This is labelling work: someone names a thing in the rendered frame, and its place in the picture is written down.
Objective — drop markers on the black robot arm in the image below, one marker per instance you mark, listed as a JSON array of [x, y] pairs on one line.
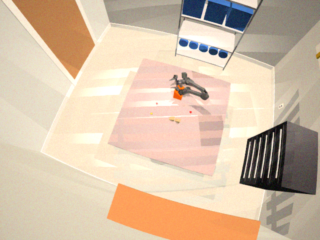
[[187, 90]]

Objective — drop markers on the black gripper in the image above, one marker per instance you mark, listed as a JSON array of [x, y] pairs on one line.
[[175, 77]]

